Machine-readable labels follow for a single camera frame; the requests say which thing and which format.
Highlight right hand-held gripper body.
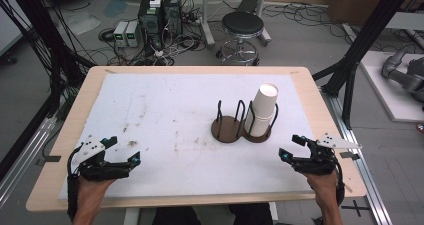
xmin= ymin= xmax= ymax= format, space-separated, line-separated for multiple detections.
xmin=293 ymin=133 xmax=363 ymax=176

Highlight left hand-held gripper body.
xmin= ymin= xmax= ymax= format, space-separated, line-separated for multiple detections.
xmin=72 ymin=134 xmax=116 ymax=182

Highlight stack of white paper cups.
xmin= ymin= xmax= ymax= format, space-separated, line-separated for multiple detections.
xmin=244 ymin=82 xmax=280 ymax=138

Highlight brown cup holder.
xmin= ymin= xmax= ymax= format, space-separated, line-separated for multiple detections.
xmin=210 ymin=99 xmax=280 ymax=144

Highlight person's right hand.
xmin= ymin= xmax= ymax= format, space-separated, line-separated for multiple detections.
xmin=304 ymin=173 xmax=339 ymax=203

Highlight person's left hand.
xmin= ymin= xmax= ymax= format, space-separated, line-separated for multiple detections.
xmin=78 ymin=177 xmax=116 ymax=203

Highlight black tape floor cross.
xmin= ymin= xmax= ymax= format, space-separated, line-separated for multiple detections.
xmin=341 ymin=199 xmax=370 ymax=218

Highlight white table mat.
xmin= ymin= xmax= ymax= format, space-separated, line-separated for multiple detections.
xmin=59 ymin=73 xmax=316 ymax=199

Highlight person's dark clothed legs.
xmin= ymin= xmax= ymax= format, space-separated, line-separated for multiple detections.
xmin=151 ymin=203 xmax=274 ymax=225

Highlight white floor platform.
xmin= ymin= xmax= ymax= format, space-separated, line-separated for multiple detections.
xmin=359 ymin=50 xmax=424 ymax=123

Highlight grey power supply unit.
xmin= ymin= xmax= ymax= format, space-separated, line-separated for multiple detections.
xmin=125 ymin=20 xmax=141 ymax=48
xmin=113 ymin=20 xmax=129 ymax=48

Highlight black computer tower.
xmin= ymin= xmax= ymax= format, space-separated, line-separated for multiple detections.
xmin=162 ymin=0 xmax=184 ymax=37
xmin=137 ymin=0 xmax=165 ymax=49

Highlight grey desk leg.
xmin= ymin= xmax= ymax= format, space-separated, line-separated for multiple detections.
xmin=255 ymin=0 xmax=273 ymax=47
xmin=199 ymin=0 xmax=217 ymax=50

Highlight black round stool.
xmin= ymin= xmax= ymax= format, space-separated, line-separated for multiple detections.
xmin=215 ymin=10 xmax=266 ymax=67

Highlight cardboard box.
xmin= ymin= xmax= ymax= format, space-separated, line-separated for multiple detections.
xmin=327 ymin=0 xmax=401 ymax=27

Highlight right hand-held gripper black cable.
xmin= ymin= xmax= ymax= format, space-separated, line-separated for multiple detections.
xmin=334 ymin=157 xmax=346 ymax=207

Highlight hand-held gripper black cable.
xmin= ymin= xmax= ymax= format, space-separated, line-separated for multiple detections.
xmin=334 ymin=157 xmax=346 ymax=207
xmin=66 ymin=144 xmax=83 ymax=223

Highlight left hand-held gripper black cable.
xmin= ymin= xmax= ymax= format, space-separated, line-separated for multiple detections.
xmin=66 ymin=144 xmax=83 ymax=223

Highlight aluminium floor rail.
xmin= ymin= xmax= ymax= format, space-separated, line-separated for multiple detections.
xmin=320 ymin=87 xmax=395 ymax=225
xmin=0 ymin=115 xmax=58 ymax=209

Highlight tangle of floor cables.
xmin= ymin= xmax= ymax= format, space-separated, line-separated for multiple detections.
xmin=97 ymin=27 xmax=208 ymax=67

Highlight black frame with cables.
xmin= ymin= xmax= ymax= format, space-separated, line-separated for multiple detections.
xmin=0 ymin=0 xmax=98 ymax=183

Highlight black metal frame stand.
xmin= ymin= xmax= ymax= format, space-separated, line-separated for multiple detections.
xmin=312 ymin=0 xmax=412 ymax=130

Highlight black floor cables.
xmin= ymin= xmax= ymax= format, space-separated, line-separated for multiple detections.
xmin=262 ymin=2 xmax=355 ymax=37

